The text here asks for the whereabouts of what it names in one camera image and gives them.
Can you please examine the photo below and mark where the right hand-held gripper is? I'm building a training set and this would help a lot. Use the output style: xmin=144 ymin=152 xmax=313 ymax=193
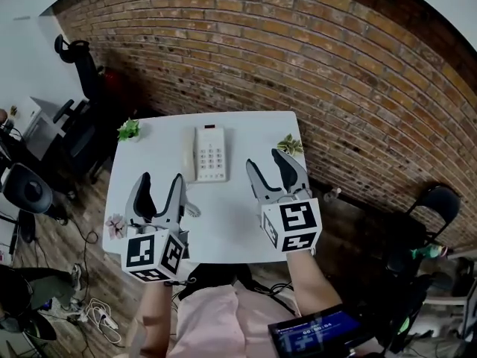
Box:
xmin=245 ymin=148 xmax=323 ymax=254

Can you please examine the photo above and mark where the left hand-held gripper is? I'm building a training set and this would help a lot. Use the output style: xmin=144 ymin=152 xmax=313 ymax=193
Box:
xmin=120 ymin=171 xmax=192 ymax=284

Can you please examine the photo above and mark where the beige telephone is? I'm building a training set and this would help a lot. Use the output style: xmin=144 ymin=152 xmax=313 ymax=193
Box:
xmin=180 ymin=124 xmax=230 ymax=184

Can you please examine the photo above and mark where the person's right forearm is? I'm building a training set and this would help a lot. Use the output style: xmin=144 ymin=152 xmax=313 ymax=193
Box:
xmin=285 ymin=250 xmax=344 ymax=318

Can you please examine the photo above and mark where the person's left forearm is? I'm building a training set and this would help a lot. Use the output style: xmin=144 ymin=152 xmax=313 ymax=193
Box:
xmin=133 ymin=281 xmax=174 ymax=358

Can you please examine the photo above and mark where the variegated potted plant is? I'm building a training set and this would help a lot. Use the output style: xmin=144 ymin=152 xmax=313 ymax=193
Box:
xmin=276 ymin=133 xmax=305 ymax=157

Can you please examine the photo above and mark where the pink succulent plant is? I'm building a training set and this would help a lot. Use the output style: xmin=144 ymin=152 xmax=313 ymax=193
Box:
xmin=104 ymin=213 xmax=130 ymax=241

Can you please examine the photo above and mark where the white table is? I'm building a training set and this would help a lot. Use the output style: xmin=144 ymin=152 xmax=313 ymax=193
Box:
xmin=101 ymin=110 xmax=311 ymax=265

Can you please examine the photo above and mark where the green potted plant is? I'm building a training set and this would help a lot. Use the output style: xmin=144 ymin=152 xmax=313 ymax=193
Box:
xmin=116 ymin=117 xmax=143 ymax=143

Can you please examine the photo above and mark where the white power strip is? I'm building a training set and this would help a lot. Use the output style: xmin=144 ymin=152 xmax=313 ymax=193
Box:
xmin=86 ymin=303 xmax=117 ymax=330

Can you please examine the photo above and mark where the grey shell chair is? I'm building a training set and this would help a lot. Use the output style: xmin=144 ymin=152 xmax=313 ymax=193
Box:
xmin=0 ymin=162 xmax=55 ymax=216

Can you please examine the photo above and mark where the red container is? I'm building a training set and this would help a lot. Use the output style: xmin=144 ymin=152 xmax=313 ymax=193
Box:
xmin=103 ymin=69 xmax=126 ymax=102

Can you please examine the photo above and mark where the black mesh office chair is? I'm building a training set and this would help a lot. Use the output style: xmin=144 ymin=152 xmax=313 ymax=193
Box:
xmin=382 ymin=214 xmax=434 ymax=336

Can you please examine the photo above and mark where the white side desk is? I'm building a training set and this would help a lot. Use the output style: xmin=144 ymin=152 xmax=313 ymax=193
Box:
xmin=27 ymin=95 xmax=65 ymax=160

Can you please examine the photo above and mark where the person's pink shirt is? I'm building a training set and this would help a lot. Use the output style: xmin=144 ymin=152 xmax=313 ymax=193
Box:
xmin=166 ymin=283 xmax=303 ymax=358

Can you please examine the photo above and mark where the black high-back office chair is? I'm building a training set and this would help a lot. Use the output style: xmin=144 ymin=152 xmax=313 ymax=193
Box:
xmin=51 ymin=33 xmax=113 ymax=186

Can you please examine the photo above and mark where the black wrist display device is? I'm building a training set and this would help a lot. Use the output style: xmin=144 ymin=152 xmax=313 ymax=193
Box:
xmin=267 ymin=304 xmax=374 ymax=358

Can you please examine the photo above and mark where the black folding chair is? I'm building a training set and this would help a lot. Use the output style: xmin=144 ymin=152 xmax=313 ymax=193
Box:
xmin=403 ymin=183 xmax=462 ymax=246

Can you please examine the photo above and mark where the green bottle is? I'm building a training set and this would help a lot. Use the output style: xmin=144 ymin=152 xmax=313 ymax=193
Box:
xmin=409 ymin=245 xmax=454 ymax=261

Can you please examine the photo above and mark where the beige coiled phone cord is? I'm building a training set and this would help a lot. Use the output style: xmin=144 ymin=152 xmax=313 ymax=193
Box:
xmin=184 ymin=197 xmax=203 ymax=218

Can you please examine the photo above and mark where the black floor cable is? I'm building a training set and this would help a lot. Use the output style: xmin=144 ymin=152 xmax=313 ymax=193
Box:
xmin=66 ymin=214 xmax=100 ymax=301

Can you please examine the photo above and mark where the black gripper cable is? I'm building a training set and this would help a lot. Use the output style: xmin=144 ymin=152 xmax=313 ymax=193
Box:
xmin=237 ymin=279 xmax=300 ymax=313

